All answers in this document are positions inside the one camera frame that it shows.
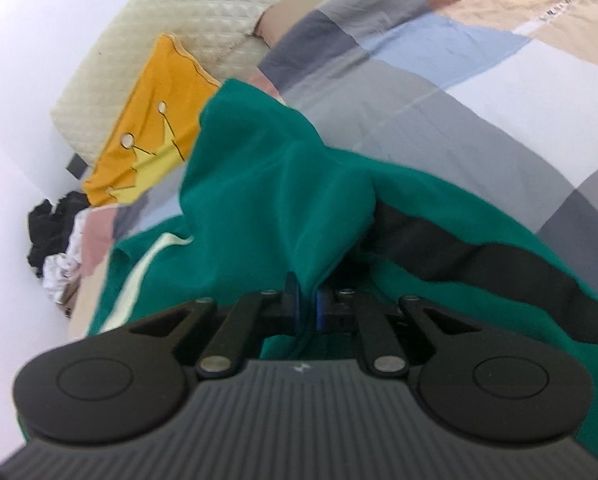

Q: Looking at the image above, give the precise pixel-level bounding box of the yellow crown print pillow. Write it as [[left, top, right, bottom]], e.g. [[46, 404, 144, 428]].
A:
[[82, 33, 223, 207]]

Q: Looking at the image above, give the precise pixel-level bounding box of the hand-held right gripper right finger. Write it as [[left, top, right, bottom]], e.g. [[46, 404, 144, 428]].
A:
[[316, 287, 482, 377]]

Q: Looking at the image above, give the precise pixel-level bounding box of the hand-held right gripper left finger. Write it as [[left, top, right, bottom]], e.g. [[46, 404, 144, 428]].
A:
[[128, 272, 304, 377]]

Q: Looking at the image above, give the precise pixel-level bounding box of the brown bedside table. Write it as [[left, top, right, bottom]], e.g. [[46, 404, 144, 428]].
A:
[[60, 285, 82, 320]]

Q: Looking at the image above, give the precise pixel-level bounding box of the green printed sweatshirt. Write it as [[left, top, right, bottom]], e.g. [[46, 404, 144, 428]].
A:
[[86, 77, 598, 462]]

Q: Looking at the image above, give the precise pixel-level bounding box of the cream quilted headboard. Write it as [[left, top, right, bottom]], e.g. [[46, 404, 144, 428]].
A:
[[50, 0, 420, 162]]

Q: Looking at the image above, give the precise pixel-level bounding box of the black clothes pile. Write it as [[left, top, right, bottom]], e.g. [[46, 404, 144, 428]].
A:
[[26, 191, 92, 279]]

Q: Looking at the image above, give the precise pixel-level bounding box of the checked patchwork duvet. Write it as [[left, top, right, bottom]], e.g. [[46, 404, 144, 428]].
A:
[[69, 0, 598, 332]]

